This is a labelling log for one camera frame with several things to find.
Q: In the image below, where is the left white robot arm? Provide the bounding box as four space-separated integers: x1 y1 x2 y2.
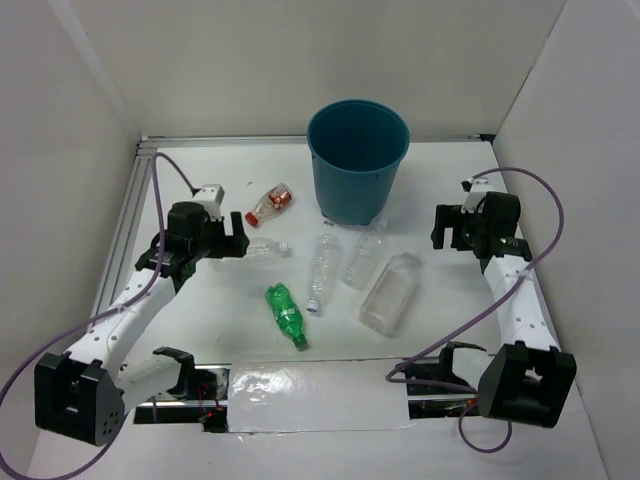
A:
34 201 249 446

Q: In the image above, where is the red-capped small bottle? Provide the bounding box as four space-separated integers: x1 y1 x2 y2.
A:
244 183 293 228

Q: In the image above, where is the green plastic bottle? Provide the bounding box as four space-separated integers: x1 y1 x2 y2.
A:
265 283 308 350

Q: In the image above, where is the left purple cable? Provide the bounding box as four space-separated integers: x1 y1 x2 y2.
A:
0 152 206 480

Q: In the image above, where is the white taped sheet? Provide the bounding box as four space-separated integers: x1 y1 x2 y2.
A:
227 360 411 433

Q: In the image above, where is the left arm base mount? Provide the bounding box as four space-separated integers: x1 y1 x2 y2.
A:
133 347 230 434

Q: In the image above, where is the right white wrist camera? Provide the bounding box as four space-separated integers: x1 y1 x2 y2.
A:
461 177 493 214

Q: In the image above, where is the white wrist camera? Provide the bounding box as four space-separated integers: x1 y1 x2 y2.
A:
461 177 493 214
192 184 225 221

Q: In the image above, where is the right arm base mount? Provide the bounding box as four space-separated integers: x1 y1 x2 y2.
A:
399 341 486 420

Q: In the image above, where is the aluminium frame rail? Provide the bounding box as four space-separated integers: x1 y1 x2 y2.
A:
96 136 498 319

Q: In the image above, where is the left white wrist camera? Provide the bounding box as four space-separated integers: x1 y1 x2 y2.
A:
192 184 225 221

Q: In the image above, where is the clear crushed bottle blue cap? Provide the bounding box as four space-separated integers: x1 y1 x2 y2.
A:
306 234 342 315

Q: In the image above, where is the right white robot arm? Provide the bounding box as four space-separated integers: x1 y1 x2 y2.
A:
431 192 577 428

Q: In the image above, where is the teal plastic bin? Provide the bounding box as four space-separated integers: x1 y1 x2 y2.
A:
307 99 410 226

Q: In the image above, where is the clear bottle white cap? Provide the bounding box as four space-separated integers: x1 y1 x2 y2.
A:
241 238 292 267

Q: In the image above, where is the large clear square bottle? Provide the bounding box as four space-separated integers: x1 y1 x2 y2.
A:
358 251 421 337

